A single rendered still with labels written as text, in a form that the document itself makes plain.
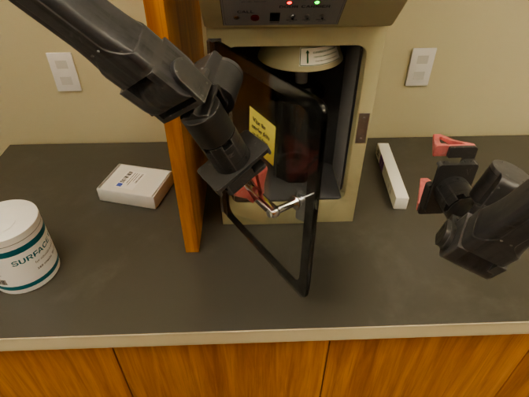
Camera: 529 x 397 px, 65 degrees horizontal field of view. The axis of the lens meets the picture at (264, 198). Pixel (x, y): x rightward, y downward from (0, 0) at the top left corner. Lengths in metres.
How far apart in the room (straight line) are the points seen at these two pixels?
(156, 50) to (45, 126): 1.01
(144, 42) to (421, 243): 0.76
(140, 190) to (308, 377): 0.61
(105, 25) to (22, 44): 0.91
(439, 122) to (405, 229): 0.53
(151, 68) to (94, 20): 0.07
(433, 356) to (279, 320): 0.38
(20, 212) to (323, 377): 0.75
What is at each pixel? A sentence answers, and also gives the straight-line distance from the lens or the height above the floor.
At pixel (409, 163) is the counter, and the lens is 1.30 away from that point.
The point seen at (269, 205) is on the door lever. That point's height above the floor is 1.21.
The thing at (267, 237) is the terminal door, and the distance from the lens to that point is 0.81.
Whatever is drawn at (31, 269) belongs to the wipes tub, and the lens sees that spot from 0.95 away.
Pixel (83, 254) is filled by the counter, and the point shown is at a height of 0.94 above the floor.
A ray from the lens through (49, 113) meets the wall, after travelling 1.46.
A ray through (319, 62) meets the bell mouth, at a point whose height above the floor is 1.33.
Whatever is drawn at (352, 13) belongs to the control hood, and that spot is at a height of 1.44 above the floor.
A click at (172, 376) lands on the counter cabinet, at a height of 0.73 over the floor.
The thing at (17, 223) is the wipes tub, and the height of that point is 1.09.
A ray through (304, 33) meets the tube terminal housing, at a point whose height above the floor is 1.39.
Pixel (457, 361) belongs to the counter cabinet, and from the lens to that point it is 1.10.
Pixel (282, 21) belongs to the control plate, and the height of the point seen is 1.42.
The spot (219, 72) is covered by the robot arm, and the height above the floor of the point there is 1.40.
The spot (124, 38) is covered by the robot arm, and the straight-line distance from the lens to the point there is 0.50.
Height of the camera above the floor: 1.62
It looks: 39 degrees down
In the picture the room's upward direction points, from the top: straight up
